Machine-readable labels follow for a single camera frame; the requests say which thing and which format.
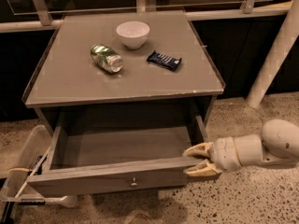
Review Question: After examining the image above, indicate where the white diagonal pole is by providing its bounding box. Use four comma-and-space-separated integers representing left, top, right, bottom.
246, 0, 299, 108

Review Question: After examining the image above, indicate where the blue snack bar wrapper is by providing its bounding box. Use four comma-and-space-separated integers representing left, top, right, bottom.
147, 50, 181, 72

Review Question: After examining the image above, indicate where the clear plastic bin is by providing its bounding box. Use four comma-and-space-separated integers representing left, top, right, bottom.
0, 125, 78, 208

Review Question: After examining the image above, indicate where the green crushed soda can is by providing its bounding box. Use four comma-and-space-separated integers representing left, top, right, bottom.
90, 45, 123, 74

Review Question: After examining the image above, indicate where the metal railing with glass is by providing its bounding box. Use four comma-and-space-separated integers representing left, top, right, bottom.
0, 0, 292, 33

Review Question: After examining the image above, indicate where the grey drawer cabinet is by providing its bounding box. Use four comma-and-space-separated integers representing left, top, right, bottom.
21, 10, 226, 133

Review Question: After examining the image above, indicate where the grey top drawer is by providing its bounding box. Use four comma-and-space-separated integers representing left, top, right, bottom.
28, 112, 207, 197

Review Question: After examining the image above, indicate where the white ceramic bowl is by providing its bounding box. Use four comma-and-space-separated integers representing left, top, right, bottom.
116, 21, 150, 49

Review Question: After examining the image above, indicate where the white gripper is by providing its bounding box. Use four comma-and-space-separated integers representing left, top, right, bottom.
182, 137, 241, 176

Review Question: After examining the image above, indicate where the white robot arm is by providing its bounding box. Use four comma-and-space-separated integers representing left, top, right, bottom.
183, 119, 299, 177

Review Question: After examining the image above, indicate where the white stick in bin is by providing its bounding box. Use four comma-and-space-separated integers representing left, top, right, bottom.
15, 147, 50, 198

